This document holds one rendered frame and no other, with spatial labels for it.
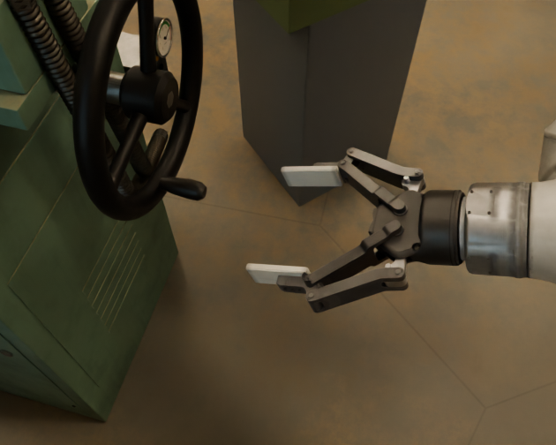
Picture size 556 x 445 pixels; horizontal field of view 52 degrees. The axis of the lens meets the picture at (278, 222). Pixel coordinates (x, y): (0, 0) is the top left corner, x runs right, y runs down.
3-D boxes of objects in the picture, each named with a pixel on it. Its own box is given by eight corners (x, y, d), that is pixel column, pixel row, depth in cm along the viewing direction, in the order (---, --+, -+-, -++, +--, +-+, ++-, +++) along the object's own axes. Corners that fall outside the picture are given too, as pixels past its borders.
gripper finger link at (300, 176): (335, 169, 64) (337, 165, 64) (280, 170, 67) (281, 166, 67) (342, 186, 66) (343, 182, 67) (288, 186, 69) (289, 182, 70)
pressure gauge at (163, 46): (163, 74, 94) (154, 34, 87) (142, 70, 95) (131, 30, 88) (177, 49, 98) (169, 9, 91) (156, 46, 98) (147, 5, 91)
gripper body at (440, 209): (466, 169, 55) (372, 170, 59) (456, 242, 51) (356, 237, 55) (472, 216, 61) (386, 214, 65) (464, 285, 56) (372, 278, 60)
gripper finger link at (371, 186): (396, 212, 57) (407, 204, 57) (334, 159, 65) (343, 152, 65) (402, 235, 60) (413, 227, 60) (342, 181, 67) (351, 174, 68)
